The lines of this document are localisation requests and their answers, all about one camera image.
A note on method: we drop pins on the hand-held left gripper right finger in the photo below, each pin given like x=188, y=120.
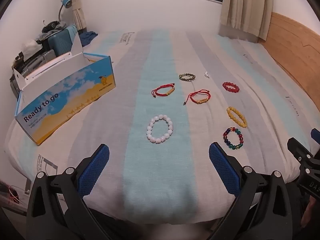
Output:
x=222, y=170

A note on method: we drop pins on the grey suitcase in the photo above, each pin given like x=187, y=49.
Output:
x=37, y=60

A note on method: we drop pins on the person's right hand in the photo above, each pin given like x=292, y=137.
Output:
x=307, y=213

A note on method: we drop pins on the teal suitcase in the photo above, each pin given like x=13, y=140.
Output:
x=61, y=42

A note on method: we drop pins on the light blue towel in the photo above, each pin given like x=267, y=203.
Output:
x=72, y=32

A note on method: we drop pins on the black device with lens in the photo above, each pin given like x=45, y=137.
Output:
x=52, y=25

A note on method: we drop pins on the white plastic bag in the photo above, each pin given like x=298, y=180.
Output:
x=30, y=46

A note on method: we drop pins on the wooden headboard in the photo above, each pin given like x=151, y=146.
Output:
x=295, y=50

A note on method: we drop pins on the striped bed sheet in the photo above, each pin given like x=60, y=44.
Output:
x=162, y=167

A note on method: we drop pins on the blue yellow printed cardboard box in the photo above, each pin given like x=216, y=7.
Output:
x=65, y=100

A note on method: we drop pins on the black suitcase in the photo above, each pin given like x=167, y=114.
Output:
x=43, y=43

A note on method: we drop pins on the beige corner curtain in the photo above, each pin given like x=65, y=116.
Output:
x=78, y=5

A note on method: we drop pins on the blue clothes pile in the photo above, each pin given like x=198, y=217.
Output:
x=87, y=37

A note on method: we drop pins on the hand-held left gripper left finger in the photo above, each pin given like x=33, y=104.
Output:
x=96, y=167

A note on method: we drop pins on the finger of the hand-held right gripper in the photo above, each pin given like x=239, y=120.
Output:
x=315, y=133
x=297, y=148

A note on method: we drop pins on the black flat object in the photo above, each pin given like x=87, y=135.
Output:
x=19, y=57

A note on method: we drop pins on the blue desk lamp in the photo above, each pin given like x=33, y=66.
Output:
x=67, y=3

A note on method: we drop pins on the beige curtain beside window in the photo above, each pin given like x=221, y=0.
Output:
x=245, y=5

